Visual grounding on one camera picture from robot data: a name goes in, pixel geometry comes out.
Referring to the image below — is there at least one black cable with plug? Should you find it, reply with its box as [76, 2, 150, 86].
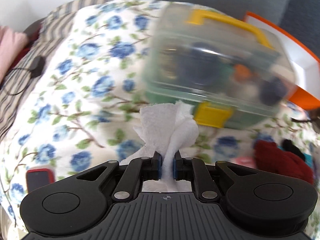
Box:
[0, 55, 46, 96]

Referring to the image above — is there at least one dark red knitted item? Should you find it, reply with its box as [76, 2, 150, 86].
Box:
[253, 140, 314, 185]

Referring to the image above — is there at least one floral blue bedsheet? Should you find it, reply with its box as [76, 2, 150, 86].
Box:
[1, 0, 319, 239]

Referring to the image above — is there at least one clear plastic storage container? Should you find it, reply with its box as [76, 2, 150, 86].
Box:
[143, 3, 296, 129]

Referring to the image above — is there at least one pink cloth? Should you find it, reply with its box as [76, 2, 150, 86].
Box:
[0, 26, 29, 81]

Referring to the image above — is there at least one orange cardboard box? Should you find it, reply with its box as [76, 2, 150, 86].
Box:
[244, 11, 319, 110]

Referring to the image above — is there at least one red smartphone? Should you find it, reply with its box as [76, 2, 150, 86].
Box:
[25, 168, 55, 193]

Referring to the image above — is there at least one white paper towel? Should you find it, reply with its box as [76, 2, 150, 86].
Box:
[133, 101, 199, 192]

